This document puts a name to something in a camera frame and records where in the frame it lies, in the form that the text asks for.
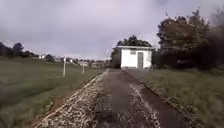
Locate small white hut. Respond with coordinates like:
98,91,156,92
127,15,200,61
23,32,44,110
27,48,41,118
117,45,156,70

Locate row of distant houses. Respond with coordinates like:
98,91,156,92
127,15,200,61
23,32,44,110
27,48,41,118
36,53,113,70

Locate grey gravel path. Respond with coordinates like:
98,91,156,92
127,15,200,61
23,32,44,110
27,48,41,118
31,68,198,128

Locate brownish tree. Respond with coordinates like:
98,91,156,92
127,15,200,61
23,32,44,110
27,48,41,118
153,9,211,70

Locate green grass verge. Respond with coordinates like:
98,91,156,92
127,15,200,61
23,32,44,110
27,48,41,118
124,67,224,128

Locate green grass field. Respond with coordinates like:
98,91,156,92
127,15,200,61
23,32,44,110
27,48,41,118
0,56,106,128

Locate distant dark trees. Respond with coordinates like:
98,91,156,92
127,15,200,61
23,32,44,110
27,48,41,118
0,41,38,58

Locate bare bushy tree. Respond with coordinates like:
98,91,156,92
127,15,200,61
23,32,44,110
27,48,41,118
199,8,224,71

